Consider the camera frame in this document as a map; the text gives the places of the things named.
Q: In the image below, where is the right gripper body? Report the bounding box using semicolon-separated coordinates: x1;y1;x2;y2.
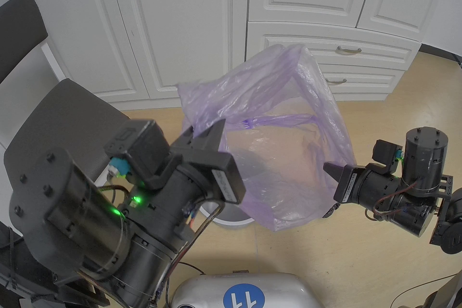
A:
333;164;402;212

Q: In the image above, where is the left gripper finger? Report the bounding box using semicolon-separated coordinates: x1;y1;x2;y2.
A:
173;128;196;153
196;118;226;153

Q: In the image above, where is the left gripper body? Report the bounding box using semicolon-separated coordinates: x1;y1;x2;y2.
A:
124;150;247;240

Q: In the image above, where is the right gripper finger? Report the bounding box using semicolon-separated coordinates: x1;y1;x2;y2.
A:
323;162;348;184
322;201;342;219

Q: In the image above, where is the purple plastic bag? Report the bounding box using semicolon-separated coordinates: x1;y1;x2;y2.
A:
177;43;358;233

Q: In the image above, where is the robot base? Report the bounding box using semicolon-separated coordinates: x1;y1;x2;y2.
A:
173;272;322;308

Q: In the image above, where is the white trash bin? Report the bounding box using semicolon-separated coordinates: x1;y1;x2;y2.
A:
199;146;286;229

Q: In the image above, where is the dark grey chair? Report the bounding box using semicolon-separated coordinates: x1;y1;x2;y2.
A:
0;0;131;207

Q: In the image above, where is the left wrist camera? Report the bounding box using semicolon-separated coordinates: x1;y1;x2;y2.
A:
104;118;183;190

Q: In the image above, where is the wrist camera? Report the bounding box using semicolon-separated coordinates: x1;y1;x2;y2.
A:
104;118;183;190
372;139;404;174

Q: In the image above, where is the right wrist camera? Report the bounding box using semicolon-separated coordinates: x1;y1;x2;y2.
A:
372;139;404;174

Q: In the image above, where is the black cable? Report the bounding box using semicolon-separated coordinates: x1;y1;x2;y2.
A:
393;273;459;304

